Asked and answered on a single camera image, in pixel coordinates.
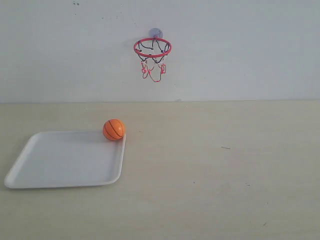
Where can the small orange basketball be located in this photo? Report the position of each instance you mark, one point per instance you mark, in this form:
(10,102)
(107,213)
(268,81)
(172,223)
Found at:
(114,129)

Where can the red mini basketball hoop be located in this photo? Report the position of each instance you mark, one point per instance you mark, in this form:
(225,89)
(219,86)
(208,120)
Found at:
(152,52)

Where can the clear suction cup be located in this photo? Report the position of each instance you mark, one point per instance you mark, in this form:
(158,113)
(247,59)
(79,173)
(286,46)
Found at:
(155,33)

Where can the white plastic tray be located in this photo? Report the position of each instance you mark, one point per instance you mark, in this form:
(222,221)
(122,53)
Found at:
(64,159)

